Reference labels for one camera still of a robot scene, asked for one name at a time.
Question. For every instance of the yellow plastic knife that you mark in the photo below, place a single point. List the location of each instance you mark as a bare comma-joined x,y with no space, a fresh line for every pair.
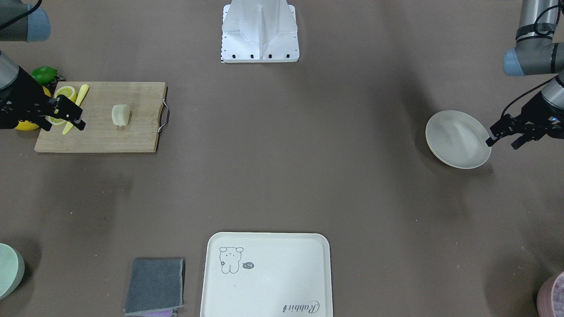
83,90

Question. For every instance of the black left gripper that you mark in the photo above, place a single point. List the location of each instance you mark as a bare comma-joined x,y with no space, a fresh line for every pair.
532,108

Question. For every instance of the lemon half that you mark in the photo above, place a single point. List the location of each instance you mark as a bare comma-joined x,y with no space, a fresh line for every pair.
67,91
55,121

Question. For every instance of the grey folded cloth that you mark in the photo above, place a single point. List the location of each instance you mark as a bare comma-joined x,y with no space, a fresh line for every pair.
155,287

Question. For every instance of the mint green bowl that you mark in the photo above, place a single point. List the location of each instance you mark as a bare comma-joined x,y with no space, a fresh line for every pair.
12,268

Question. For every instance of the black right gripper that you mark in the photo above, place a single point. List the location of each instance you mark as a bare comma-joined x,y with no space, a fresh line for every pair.
27,99

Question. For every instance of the cream rabbit tray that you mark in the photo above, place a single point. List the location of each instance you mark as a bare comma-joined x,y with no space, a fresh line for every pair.
263,274

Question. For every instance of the lemon half lower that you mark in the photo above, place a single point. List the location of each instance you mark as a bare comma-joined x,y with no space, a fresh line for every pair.
55,121

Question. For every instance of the green lime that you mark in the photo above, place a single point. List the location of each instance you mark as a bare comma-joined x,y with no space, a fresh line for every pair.
44,75

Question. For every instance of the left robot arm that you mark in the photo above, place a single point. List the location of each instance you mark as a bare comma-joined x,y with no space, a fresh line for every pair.
535,53

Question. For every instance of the wooden cutting board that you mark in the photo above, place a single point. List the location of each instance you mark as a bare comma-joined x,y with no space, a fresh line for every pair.
100,135

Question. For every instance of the lemon half upper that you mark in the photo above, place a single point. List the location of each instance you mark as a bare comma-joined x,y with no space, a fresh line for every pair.
67,91

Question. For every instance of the pale green round plate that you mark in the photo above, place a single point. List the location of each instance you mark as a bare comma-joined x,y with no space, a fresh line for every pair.
457,139

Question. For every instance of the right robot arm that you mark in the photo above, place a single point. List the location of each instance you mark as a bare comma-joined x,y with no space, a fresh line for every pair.
21,22

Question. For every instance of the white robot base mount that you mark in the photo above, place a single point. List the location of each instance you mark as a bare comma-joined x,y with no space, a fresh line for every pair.
259,31

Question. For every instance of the whole yellow lemon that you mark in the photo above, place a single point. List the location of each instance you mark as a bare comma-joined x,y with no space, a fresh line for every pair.
26,126

